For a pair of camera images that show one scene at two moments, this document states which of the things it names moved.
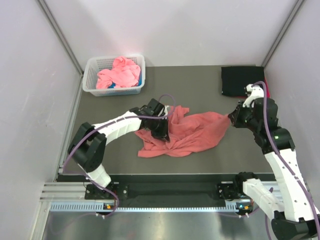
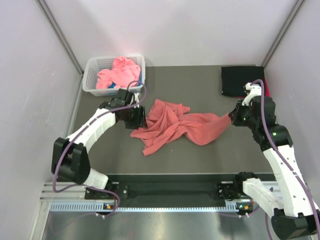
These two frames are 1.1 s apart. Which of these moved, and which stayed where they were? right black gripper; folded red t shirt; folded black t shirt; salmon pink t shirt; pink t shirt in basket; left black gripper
Moved: left black gripper; salmon pink t shirt
Stayed: folded black t shirt; right black gripper; pink t shirt in basket; folded red t shirt
